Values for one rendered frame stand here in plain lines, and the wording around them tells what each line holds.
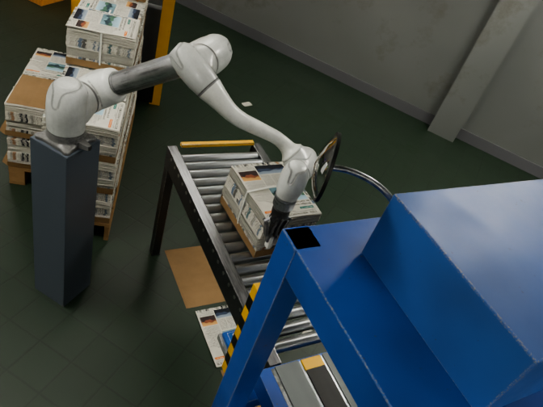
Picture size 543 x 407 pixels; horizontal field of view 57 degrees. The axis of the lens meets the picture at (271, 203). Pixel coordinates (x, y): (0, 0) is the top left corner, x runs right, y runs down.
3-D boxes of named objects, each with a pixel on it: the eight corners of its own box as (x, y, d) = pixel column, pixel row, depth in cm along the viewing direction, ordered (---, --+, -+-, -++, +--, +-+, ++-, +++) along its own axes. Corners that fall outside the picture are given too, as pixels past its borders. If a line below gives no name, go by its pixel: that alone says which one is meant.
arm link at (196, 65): (212, 81, 175) (228, 69, 186) (176, 39, 171) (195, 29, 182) (190, 102, 183) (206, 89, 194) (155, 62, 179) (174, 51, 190)
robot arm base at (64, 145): (73, 161, 207) (74, 150, 204) (32, 136, 212) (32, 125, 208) (104, 144, 221) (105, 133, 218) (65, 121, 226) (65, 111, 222)
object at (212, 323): (194, 312, 290) (194, 311, 289) (238, 303, 304) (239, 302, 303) (216, 368, 267) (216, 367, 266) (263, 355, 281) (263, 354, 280)
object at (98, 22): (65, 26, 280) (65, 24, 279) (75, 6, 301) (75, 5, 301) (133, 40, 289) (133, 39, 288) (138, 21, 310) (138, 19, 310)
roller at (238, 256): (229, 267, 218) (225, 264, 223) (319, 253, 241) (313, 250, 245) (229, 256, 218) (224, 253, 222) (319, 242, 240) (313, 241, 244)
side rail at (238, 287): (163, 163, 274) (166, 145, 267) (173, 163, 277) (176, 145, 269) (260, 383, 191) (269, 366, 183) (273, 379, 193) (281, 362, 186)
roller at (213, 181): (187, 184, 256) (189, 176, 252) (269, 178, 278) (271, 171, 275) (191, 190, 252) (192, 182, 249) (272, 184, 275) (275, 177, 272)
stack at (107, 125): (41, 232, 302) (39, 115, 251) (79, 127, 389) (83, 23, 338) (108, 241, 312) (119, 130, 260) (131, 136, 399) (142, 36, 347)
